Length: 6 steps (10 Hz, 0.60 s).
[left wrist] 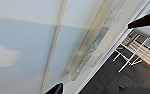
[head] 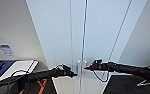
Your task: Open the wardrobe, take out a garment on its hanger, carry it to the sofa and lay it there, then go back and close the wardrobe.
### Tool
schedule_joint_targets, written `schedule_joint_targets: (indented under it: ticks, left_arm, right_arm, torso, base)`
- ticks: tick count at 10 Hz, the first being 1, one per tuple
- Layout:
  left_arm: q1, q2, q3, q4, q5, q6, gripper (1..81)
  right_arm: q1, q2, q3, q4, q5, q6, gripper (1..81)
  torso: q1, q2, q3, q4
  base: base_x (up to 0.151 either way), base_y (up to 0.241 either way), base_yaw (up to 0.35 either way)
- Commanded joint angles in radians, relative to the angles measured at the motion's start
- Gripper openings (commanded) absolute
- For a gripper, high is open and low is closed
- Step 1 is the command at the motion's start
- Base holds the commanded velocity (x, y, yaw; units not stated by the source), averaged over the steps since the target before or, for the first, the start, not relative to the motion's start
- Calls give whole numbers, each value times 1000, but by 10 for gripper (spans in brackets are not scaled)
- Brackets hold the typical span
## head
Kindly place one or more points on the white wardrobe door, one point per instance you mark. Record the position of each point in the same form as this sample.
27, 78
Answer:
51, 30
104, 30

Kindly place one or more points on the white drying rack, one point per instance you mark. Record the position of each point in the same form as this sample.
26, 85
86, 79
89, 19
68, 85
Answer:
142, 82

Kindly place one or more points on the white wardrobe cabinet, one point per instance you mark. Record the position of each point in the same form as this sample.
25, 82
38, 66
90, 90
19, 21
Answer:
134, 13

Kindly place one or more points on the wall sign with blue print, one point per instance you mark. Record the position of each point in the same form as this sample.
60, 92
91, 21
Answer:
6, 50

